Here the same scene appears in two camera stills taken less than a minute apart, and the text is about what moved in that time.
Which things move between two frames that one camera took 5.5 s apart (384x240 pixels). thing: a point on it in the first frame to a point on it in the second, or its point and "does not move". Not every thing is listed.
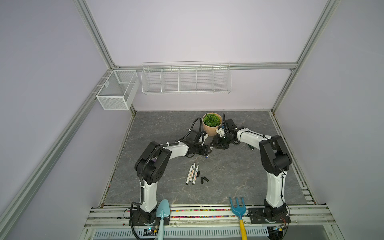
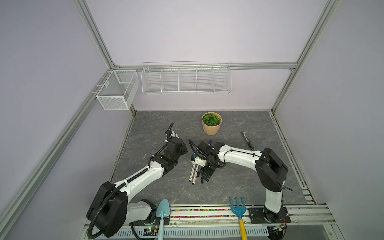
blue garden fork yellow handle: [240, 210] does not move
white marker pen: [192, 172] does not move
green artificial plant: [211, 120] does not move
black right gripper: [217, 138] to [207, 174]
